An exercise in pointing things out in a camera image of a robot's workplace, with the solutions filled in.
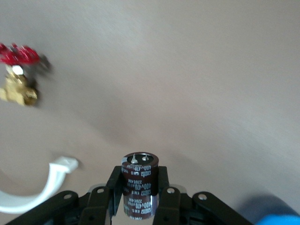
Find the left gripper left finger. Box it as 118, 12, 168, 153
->
4, 165, 124, 225

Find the brass valve red handle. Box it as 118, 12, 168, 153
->
0, 43, 51, 107

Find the dark brown electrolytic capacitor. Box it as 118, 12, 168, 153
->
120, 151, 160, 221

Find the blue plastic tray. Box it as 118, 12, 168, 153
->
236, 193, 300, 225

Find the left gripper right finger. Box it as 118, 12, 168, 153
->
152, 166, 254, 225

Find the white curved plastic clamp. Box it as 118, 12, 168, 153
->
0, 156, 79, 214

